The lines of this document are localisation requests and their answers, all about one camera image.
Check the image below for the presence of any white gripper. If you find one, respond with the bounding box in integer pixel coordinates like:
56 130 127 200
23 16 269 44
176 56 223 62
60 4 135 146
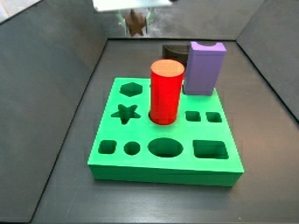
92 0 173 35

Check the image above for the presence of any brown star prism peg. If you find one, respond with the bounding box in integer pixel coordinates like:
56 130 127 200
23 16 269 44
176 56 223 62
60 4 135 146
124 10 145 36

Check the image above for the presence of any black curved fixture stand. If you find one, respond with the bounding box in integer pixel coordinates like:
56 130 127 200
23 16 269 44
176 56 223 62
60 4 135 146
163 45 189 66

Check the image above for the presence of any purple notched block peg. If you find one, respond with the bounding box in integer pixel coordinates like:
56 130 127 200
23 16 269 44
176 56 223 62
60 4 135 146
183 41 227 95

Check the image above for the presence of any red cylinder peg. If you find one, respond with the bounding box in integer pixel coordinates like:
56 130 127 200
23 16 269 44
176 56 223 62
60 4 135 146
149 59 184 125

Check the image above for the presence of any green shape sorter block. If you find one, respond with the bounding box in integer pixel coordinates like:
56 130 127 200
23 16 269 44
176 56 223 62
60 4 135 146
88 78 244 186

